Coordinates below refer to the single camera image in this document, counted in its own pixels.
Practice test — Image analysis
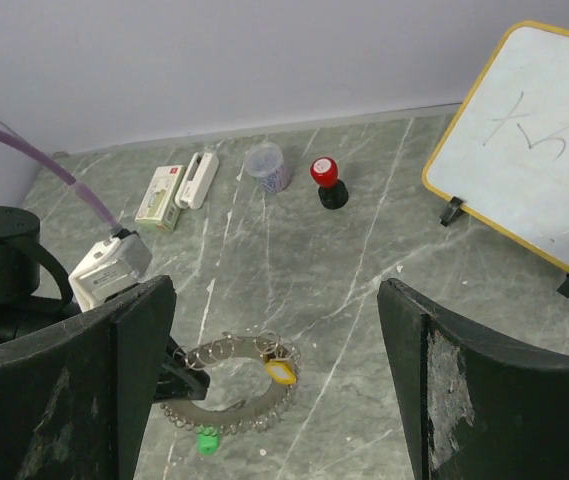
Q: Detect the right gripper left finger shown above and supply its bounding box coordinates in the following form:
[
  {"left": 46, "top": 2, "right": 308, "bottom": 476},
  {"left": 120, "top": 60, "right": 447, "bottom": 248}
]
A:
[{"left": 0, "top": 275, "right": 176, "bottom": 479}]

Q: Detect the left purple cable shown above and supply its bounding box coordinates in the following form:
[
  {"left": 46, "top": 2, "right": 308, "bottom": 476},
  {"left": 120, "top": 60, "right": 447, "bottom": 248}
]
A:
[{"left": 0, "top": 117, "right": 120, "bottom": 236}]

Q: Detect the white stapler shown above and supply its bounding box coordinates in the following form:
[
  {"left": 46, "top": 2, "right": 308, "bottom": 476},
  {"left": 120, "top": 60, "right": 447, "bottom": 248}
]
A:
[{"left": 174, "top": 152, "right": 219, "bottom": 210}]

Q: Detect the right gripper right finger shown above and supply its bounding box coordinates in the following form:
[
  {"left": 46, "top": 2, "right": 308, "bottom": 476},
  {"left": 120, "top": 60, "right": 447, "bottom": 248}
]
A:
[{"left": 377, "top": 279, "right": 569, "bottom": 479}]

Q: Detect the white framed whiteboard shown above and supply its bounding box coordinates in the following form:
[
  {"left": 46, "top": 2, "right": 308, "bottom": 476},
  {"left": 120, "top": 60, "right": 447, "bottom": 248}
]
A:
[{"left": 422, "top": 21, "right": 569, "bottom": 297}]

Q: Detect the green tagged key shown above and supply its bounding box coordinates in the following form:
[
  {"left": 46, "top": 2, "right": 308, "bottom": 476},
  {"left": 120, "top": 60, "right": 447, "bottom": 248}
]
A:
[{"left": 197, "top": 426, "right": 220, "bottom": 455}]

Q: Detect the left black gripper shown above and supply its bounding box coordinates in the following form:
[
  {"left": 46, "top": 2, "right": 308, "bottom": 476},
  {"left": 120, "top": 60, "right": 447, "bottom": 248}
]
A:
[{"left": 0, "top": 206, "right": 74, "bottom": 344}]

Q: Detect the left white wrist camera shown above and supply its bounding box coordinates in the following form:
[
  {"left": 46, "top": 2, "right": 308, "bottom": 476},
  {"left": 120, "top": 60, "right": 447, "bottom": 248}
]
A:
[{"left": 69, "top": 232, "right": 152, "bottom": 312}]

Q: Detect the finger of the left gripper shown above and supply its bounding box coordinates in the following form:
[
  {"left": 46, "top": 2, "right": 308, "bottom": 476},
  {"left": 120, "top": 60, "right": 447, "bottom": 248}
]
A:
[{"left": 154, "top": 337, "right": 210, "bottom": 402}]

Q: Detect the clear plastic clip jar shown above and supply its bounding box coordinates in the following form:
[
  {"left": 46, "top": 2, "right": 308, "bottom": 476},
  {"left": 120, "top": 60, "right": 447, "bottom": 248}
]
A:
[{"left": 243, "top": 142, "right": 292, "bottom": 194}]

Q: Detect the green white staple box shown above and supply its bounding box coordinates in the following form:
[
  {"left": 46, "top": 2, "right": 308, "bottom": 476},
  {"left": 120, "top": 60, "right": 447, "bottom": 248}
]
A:
[{"left": 135, "top": 165, "right": 186, "bottom": 232}]

